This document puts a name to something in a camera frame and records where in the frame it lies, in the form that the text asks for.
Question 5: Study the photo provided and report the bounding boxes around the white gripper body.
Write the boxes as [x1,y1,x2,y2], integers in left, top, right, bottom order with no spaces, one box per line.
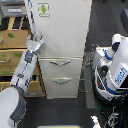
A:
[26,40,41,54]

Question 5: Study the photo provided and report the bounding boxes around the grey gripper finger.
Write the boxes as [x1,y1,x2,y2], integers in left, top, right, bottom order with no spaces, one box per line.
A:
[26,35,35,41]
[38,36,45,46]

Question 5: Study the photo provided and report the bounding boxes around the white fridge door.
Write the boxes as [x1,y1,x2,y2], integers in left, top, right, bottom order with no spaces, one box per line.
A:
[24,0,92,57]

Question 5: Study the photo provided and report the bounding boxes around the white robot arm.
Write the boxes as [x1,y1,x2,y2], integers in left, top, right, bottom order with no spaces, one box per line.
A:
[0,36,44,128]

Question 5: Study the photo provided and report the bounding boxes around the white fridge body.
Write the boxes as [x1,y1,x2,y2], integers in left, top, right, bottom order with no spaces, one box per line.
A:
[24,0,92,99]

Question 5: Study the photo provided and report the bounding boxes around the upper white fridge drawer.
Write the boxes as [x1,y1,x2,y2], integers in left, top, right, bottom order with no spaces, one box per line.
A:
[39,58,82,79]

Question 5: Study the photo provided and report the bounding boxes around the white fridge drawer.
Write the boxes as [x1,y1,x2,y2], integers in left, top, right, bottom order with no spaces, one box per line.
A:
[39,58,82,79]
[44,78,79,99]

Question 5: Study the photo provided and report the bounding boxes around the lower white fridge drawer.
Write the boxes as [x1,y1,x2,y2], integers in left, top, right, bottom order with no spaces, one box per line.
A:
[44,78,79,99]

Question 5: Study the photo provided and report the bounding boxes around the wooden drawer cabinet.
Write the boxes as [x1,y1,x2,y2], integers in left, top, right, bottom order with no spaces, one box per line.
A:
[0,16,46,98]

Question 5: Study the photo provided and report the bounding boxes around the green android sticker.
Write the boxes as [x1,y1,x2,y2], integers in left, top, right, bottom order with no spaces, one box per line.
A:
[37,2,50,17]

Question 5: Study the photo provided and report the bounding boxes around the grey box on shelf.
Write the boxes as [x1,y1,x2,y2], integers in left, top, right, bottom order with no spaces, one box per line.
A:
[1,5,27,17]

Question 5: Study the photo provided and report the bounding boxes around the white and blue fetch robot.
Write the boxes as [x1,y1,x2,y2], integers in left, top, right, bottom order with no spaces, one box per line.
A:
[92,33,128,105]

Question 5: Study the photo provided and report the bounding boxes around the cables on floor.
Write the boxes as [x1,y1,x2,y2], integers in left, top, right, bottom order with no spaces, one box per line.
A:
[78,43,98,94]

